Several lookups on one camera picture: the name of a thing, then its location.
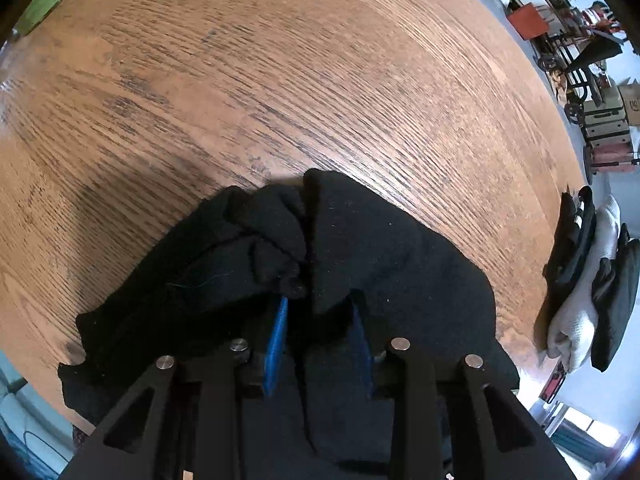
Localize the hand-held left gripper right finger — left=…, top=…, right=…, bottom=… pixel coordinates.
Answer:
left=350, top=305, right=576, bottom=480

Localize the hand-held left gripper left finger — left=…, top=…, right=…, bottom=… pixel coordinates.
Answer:
left=60, top=296, right=291, bottom=480

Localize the stack of black white clothes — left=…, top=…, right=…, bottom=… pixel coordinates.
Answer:
left=545, top=195, right=624, bottom=374

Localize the folded black garment white trim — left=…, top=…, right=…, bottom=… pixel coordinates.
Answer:
left=542, top=185, right=599, bottom=307

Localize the folded dark garment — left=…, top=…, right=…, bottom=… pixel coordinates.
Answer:
left=590, top=225, right=640, bottom=374

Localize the wheeled wooden cart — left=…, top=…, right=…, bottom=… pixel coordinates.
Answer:
left=565, top=87, right=640, bottom=176

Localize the printed cardboard box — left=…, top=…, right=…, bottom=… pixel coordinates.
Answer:
left=617, top=82, right=640, bottom=129

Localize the red box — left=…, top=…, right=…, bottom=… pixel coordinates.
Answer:
left=507, top=2, right=549, bottom=41

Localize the green basket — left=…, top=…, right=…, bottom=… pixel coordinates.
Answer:
left=15, top=0, right=77, bottom=37

